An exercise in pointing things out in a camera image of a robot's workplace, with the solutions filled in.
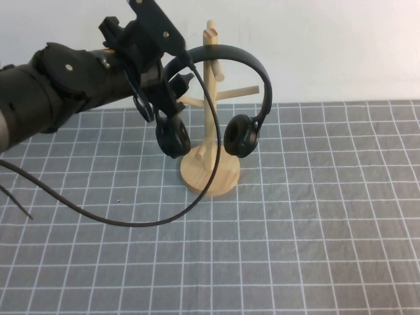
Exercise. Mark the wooden peg headphone stand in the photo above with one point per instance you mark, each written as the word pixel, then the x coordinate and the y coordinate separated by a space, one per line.
pixel 223 178

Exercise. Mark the black over-ear headphones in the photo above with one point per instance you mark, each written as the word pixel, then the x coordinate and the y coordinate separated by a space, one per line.
pixel 251 61

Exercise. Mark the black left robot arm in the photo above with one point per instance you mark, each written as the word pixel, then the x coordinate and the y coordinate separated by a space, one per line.
pixel 49 92

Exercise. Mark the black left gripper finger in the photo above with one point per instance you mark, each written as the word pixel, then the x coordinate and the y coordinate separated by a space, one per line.
pixel 167 98
pixel 182 83

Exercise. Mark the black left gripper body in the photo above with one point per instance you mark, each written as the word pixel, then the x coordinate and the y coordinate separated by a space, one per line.
pixel 141 55

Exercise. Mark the grey white-checked tablecloth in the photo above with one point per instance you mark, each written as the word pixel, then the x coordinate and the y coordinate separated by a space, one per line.
pixel 295 229

